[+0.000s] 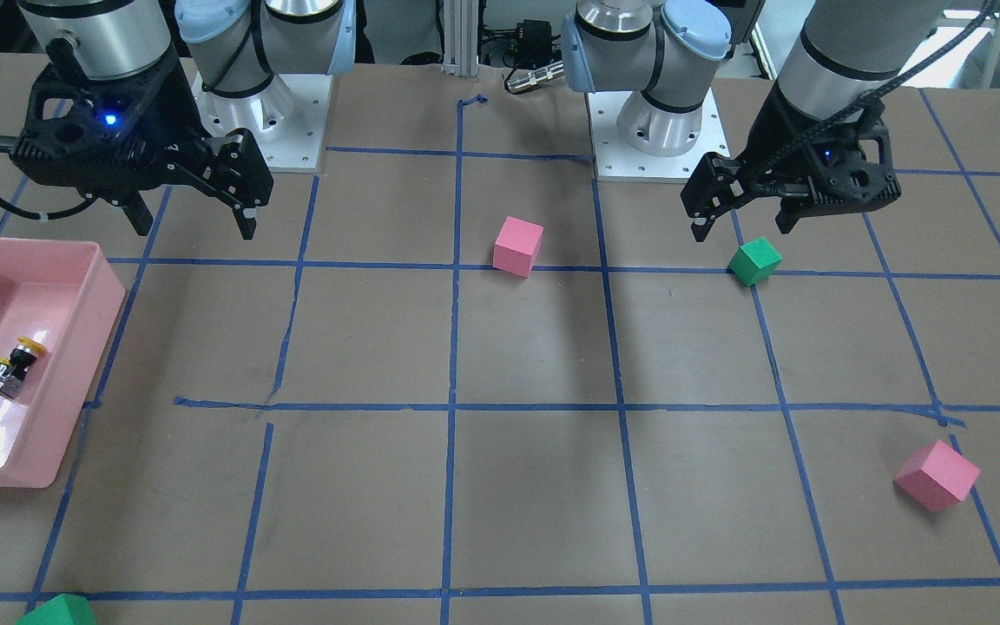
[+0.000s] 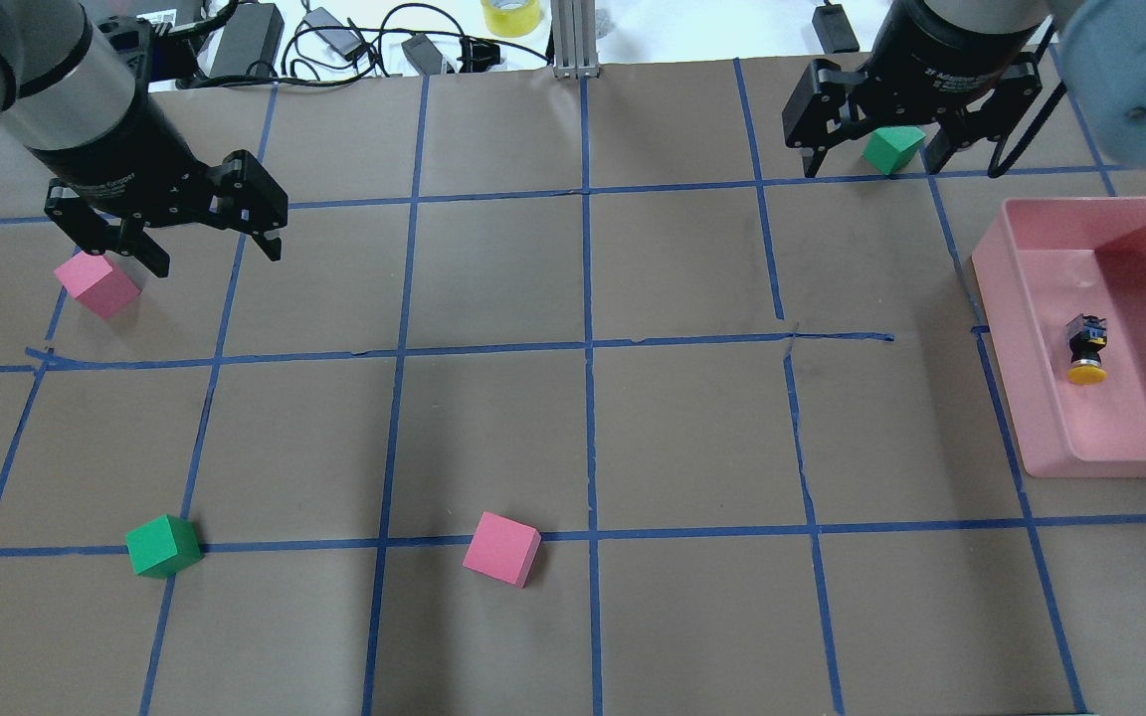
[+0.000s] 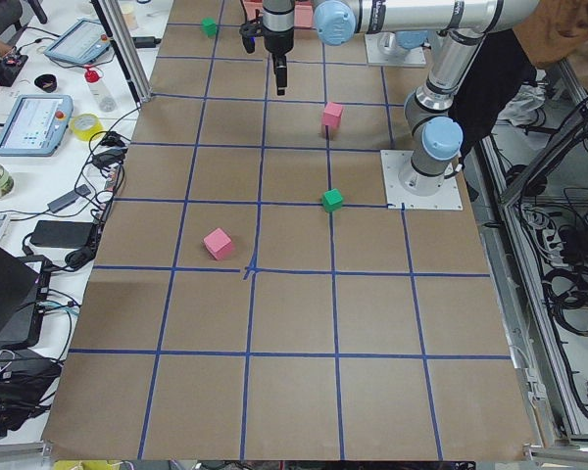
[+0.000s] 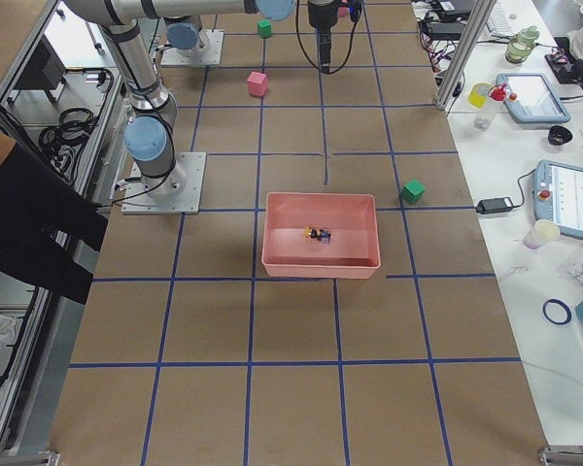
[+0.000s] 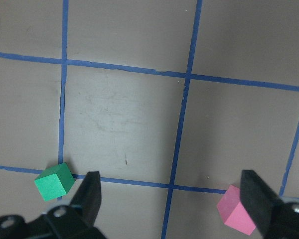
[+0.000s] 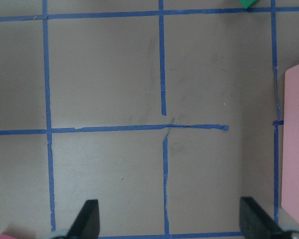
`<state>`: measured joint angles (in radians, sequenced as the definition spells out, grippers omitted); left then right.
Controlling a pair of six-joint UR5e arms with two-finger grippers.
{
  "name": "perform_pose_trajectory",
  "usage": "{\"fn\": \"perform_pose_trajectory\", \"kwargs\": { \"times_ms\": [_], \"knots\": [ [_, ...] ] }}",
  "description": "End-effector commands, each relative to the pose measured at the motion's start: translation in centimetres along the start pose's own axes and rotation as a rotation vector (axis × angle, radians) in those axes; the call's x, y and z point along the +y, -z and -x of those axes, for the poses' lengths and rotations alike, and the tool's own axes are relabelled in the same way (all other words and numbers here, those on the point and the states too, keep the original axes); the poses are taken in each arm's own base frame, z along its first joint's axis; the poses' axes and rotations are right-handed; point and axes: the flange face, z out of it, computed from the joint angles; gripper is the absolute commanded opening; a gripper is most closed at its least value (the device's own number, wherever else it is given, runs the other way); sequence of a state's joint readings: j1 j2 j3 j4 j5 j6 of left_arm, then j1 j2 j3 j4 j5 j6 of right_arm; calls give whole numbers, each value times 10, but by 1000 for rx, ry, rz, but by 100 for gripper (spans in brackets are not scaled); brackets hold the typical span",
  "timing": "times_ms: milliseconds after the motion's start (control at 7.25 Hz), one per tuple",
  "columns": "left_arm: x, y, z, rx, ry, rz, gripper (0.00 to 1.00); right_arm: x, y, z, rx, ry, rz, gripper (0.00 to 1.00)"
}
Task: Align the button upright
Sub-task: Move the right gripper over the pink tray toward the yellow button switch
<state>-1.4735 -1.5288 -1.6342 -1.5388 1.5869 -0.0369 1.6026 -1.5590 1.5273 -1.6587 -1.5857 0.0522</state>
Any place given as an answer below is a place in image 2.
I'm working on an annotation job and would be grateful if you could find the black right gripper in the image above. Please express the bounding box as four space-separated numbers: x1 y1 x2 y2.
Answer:
782 1 1043 178

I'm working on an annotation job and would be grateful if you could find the pink cube front centre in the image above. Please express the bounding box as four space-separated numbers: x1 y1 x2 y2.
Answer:
461 511 542 589

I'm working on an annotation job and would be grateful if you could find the black power brick right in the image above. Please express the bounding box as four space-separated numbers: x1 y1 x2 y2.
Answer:
811 1 860 54

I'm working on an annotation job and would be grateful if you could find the yellow tape roll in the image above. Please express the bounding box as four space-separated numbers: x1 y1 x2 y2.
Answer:
480 0 544 38

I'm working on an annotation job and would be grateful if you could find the pink cube near left arm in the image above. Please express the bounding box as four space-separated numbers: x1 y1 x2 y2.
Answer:
52 251 142 320

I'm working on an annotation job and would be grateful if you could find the black power adapter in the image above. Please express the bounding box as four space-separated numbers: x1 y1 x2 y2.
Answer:
206 3 284 78

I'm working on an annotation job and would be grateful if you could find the pink plastic bin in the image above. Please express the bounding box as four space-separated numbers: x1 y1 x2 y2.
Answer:
972 198 1146 477

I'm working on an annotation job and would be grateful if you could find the black cable bundle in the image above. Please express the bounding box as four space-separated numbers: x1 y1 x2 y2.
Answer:
280 3 549 86

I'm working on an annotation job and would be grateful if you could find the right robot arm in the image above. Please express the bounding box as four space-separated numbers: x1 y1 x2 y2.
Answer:
782 1 1146 178

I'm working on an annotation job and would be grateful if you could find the green cube near right arm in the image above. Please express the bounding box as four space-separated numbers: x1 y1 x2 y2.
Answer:
862 126 926 176

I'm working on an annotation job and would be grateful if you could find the small black adapter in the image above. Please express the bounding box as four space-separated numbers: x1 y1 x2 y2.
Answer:
401 33 455 76

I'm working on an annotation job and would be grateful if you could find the aluminium frame post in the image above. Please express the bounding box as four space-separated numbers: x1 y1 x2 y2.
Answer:
550 0 601 79

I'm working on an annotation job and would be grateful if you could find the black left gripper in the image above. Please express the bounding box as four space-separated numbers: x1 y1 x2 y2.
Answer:
26 101 289 280

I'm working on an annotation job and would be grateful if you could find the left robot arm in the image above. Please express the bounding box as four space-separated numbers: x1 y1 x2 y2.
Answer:
0 1 289 277

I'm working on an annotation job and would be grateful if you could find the green cube front left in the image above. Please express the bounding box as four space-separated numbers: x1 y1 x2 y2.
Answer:
124 516 203 580

